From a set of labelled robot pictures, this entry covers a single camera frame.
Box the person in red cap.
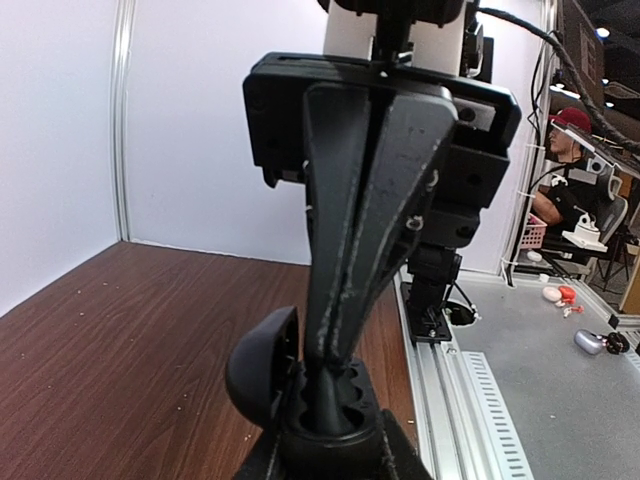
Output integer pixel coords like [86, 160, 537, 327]
[531, 107, 613, 244]

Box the pink plastic basket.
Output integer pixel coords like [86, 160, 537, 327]
[520, 213, 547, 250]

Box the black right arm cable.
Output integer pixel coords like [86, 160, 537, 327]
[474, 5, 640, 161]

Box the red white earbud case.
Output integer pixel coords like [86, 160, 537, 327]
[542, 285, 584, 318]

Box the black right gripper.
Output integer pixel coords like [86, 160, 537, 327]
[243, 53, 521, 368]

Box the black oval charging case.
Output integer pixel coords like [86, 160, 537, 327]
[225, 306, 383, 479]

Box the right aluminium frame post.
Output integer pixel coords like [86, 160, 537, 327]
[501, 30, 555, 289]

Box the black earbud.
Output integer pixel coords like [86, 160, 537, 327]
[310, 368, 352, 436]

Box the aluminium frame post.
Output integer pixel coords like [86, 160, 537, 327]
[501, 30, 555, 289]
[109, 0, 137, 242]

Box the silver earbud case outside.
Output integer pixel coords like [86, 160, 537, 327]
[574, 329, 606, 356]

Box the left aluminium frame post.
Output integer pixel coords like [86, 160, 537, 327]
[109, 0, 137, 242]

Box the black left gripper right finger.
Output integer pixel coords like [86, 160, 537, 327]
[379, 409, 433, 480]

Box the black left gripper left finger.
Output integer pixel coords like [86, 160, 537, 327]
[234, 434, 280, 480]

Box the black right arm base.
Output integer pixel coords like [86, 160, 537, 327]
[401, 244, 479, 344]

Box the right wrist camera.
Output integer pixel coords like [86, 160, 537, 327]
[318, 1, 483, 76]

